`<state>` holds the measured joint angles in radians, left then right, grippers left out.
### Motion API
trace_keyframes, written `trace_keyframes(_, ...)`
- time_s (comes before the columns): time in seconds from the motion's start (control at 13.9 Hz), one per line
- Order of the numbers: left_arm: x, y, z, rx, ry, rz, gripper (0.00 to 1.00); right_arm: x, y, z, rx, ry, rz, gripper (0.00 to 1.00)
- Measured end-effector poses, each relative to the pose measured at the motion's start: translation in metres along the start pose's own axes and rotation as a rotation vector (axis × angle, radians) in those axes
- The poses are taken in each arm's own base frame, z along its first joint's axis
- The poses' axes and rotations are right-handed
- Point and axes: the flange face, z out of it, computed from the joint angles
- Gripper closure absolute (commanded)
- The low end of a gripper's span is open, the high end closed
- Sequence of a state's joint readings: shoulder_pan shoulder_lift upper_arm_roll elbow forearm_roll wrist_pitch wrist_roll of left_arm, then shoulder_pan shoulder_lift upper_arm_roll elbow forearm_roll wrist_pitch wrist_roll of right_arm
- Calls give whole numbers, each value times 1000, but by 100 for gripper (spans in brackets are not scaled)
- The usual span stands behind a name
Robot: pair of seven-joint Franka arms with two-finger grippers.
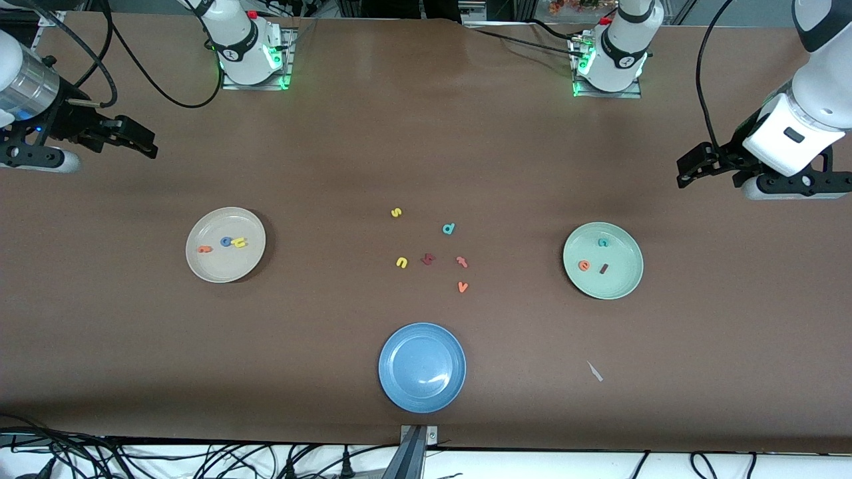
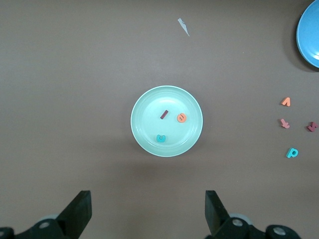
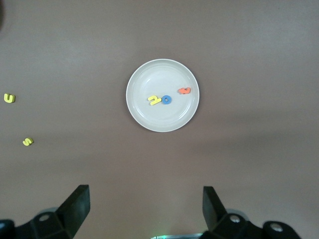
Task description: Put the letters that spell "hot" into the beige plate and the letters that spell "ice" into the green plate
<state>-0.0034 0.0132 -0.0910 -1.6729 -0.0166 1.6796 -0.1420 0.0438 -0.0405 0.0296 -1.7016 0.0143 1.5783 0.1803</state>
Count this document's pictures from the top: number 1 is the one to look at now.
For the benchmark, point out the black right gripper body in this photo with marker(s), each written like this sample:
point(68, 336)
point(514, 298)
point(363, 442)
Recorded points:
point(72, 122)

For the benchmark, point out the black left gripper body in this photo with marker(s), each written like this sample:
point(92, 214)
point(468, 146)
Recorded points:
point(731, 157)

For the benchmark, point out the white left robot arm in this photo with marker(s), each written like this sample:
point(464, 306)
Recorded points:
point(819, 93)

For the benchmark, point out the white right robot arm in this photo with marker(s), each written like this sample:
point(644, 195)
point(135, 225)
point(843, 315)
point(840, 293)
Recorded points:
point(239, 46)

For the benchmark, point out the light green plate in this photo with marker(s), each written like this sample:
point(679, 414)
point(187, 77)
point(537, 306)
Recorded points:
point(619, 283)

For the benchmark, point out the beige brown plate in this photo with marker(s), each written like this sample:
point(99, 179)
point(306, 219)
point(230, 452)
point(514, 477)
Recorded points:
point(225, 266)

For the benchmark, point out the orange decorative object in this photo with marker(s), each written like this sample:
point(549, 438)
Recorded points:
point(572, 5)

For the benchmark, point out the small white paper scrap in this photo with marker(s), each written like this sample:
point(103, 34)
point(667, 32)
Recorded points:
point(594, 371)

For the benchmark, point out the brown table cover sheet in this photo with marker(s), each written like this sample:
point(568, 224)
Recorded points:
point(426, 133)

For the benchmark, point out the dark red foam letter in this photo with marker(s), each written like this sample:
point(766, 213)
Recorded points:
point(428, 259)

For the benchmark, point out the blue plate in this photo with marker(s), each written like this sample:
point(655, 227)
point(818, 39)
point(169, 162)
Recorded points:
point(422, 367)

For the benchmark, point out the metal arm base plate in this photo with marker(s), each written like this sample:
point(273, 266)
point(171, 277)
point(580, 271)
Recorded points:
point(579, 90)
point(287, 73)

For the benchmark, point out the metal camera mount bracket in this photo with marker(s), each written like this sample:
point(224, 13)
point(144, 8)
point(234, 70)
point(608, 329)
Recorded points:
point(414, 452)

